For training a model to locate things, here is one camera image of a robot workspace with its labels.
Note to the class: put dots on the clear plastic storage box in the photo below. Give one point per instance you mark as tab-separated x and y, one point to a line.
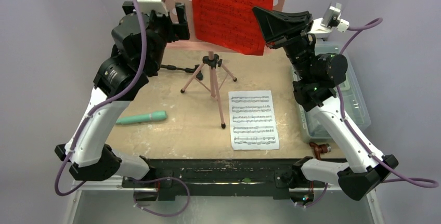
354	104

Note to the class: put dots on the white sheet music page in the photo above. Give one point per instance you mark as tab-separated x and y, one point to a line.
252	124

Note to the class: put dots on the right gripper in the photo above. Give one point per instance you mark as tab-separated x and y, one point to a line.
287	37

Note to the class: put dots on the pink music stand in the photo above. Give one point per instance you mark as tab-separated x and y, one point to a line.
212	62

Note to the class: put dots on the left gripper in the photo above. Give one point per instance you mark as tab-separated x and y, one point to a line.
177	30

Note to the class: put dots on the black microphone desk stand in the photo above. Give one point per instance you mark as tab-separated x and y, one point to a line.
199	76

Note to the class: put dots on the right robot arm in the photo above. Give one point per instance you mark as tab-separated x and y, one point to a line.
317	92

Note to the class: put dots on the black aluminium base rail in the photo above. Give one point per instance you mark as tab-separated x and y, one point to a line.
276	178

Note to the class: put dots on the red sheet music page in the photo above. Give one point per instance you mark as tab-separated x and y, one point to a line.
230	24

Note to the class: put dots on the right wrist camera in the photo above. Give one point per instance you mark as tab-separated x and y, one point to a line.
331	20

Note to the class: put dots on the copper clamp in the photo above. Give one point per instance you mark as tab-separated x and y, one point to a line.
319	149

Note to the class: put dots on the teal toy microphone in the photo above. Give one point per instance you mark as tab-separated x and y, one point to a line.
142	118

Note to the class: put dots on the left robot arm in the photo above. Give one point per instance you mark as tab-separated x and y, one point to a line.
140	39

